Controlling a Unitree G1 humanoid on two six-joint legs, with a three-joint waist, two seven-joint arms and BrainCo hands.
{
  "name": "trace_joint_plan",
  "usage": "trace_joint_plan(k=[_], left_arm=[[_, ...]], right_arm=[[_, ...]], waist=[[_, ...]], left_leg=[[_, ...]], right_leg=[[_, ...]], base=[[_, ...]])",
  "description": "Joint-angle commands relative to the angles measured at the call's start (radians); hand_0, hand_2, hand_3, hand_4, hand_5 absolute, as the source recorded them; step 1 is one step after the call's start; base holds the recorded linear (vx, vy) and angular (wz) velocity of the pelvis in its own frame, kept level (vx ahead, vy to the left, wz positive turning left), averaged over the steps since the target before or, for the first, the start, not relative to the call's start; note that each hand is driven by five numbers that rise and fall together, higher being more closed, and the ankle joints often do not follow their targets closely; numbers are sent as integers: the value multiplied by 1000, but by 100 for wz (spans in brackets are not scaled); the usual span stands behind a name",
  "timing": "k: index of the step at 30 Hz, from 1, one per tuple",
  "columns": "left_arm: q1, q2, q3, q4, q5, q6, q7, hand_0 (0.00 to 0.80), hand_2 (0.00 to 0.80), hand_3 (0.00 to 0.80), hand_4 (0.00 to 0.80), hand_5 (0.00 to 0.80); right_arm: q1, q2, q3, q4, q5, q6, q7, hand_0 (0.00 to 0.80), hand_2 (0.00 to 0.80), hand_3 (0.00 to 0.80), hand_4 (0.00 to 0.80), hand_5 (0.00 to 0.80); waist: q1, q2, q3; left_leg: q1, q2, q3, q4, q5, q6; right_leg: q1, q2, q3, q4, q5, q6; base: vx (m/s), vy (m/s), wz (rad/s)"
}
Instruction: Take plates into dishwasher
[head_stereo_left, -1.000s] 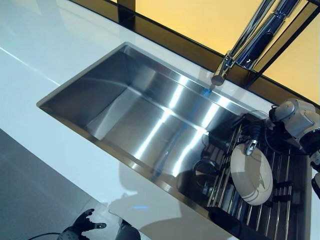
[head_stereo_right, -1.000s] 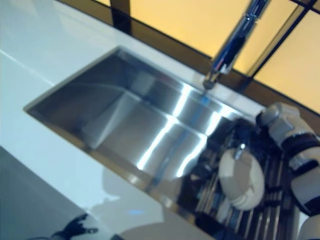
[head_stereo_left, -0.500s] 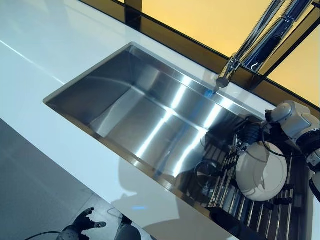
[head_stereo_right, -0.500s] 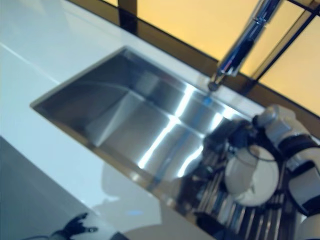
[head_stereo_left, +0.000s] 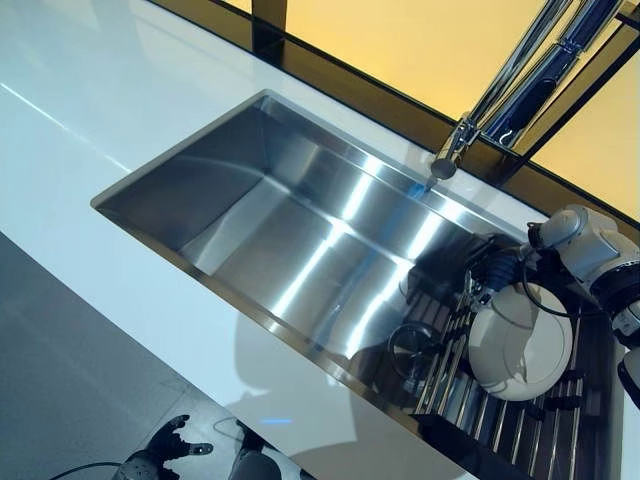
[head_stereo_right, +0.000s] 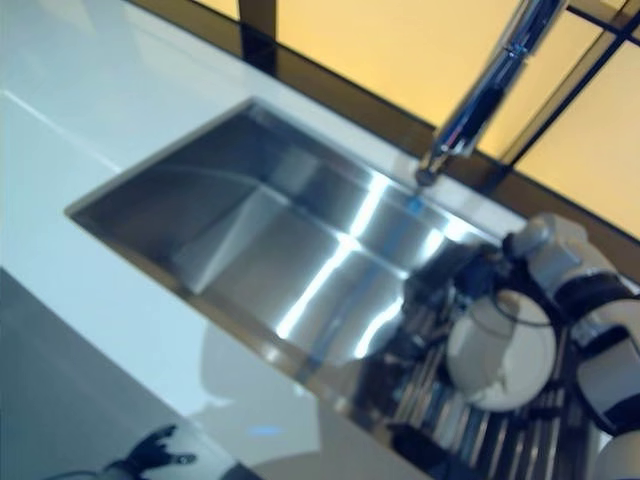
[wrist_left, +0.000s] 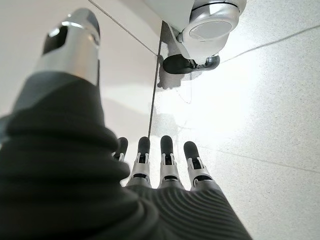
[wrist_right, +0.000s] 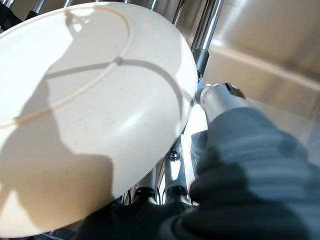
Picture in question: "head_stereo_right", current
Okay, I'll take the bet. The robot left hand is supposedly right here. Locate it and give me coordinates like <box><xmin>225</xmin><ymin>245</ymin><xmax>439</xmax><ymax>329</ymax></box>
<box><xmin>102</xmin><ymin>423</ymin><xmax>199</xmax><ymax>475</ymax></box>

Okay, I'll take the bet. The beige plate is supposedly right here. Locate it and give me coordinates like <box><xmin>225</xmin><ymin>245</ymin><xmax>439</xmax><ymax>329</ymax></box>
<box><xmin>444</xmin><ymin>289</ymin><xmax>559</xmax><ymax>411</ymax></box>

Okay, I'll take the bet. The stainless steel sink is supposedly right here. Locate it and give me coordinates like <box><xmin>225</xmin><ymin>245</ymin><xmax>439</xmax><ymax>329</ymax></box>
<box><xmin>63</xmin><ymin>97</ymin><xmax>531</xmax><ymax>416</ymax></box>

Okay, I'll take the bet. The black sink drying rack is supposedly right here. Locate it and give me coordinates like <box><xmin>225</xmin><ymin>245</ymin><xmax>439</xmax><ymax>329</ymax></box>
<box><xmin>369</xmin><ymin>279</ymin><xmax>621</xmax><ymax>480</ymax></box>

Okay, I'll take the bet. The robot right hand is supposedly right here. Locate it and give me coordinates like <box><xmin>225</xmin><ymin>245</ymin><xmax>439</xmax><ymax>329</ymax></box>
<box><xmin>452</xmin><ymin>244</ymin><xmax>509</xmax><ymax>311</ymax></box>

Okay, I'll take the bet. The chrome kitchen faucet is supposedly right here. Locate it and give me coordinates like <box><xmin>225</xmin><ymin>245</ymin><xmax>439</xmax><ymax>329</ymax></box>
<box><xmin>414</xmin><ymin>0</ymin><xmax>571</xmax><ymax>189</ymax></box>

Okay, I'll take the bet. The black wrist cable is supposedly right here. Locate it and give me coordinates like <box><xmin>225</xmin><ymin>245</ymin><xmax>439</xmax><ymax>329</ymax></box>
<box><xmin>492</xmin><ymin>289</ymin><xmax>556</xmax><ymax>329</ymax></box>

